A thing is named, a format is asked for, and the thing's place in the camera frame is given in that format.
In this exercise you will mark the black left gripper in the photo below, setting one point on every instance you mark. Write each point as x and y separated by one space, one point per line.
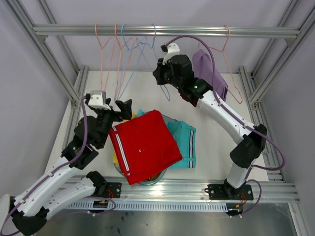
124 113

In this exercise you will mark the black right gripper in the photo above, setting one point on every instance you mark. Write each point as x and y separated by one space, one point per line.
156 73

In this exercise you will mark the purple trousers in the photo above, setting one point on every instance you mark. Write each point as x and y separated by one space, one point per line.
203 69

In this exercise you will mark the blue hanger with red trousers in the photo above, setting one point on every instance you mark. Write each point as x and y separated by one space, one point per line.
155 54

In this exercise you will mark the yellow trousers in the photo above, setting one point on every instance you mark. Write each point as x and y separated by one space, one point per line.
115 160

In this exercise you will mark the blue hanger with teal trousers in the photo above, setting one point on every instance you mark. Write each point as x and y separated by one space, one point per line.
127 75

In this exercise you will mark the red trousers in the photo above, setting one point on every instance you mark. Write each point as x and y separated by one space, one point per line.
144 147

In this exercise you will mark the teal trousers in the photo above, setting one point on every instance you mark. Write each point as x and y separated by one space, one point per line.
184 135

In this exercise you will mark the brown trousers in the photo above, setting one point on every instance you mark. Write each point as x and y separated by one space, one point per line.
156 177

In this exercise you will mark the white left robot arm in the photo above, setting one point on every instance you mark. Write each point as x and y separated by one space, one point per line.
31 210

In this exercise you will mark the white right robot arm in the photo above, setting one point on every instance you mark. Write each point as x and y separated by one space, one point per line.
247 136

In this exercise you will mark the blue plastic basin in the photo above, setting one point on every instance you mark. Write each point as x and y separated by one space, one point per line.
146 183

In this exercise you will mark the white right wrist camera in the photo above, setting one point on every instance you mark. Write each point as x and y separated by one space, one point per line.
171 50

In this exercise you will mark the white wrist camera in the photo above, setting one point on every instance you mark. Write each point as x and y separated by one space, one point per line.
98 100
171 50

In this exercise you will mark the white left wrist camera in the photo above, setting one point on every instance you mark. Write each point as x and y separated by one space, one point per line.
98 100

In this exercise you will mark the aluminium frame left posts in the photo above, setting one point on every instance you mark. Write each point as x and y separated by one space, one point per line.
74 92

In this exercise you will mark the aluminium frame posts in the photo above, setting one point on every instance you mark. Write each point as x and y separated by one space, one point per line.
74 92
280 93

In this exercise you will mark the white slotted cable duct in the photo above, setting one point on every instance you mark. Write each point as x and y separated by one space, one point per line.
149 206

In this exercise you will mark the aluminium hanging rail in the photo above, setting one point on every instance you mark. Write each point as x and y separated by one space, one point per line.
137 30

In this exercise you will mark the aluminium frame right posts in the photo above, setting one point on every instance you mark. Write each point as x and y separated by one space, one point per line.
280 93

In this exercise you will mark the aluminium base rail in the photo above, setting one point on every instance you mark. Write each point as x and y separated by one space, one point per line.
185 190

